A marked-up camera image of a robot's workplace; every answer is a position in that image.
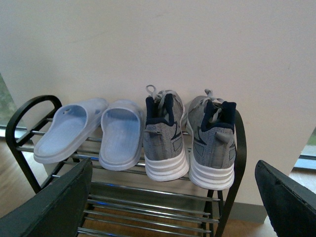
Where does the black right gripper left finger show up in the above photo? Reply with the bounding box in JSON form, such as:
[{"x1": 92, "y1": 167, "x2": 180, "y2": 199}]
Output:
[{"x1": 0, "y1": 158, "x2": 92, "y2": 237}]

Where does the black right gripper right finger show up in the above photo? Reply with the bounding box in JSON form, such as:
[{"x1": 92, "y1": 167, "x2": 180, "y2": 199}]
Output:
[{"x1": 255, "y1": 160, "x2": 316, "y2": 237}]

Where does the light blue slide slipper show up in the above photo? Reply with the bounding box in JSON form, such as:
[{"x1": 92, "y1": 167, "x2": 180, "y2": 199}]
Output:
[
  {"x1": 99, "y1": 99, "x2": 145, "y2": 171},
  {"x1": 34, "y1": 98, "x2": 109, "y2": 164}
]

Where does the grey knit sneaker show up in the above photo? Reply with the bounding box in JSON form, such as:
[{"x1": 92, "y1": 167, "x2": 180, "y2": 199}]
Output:
[
  {"x1": 143, "y1": 85, "x2": 189, "y2": 182},
  {"x1": 186, "y1": 89, "x2": 237, "y2": 191}
]

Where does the black metal shoe rack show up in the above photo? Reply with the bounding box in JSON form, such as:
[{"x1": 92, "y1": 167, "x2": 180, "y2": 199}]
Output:
[{"x1": 5, "y1": 95, "x2": 247, "y2": 237}]

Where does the grey window frame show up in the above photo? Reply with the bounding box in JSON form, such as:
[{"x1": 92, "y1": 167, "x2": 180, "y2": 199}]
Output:
[{"x1": 293, "y1": 155, "x2": 316, "y2": 170}]

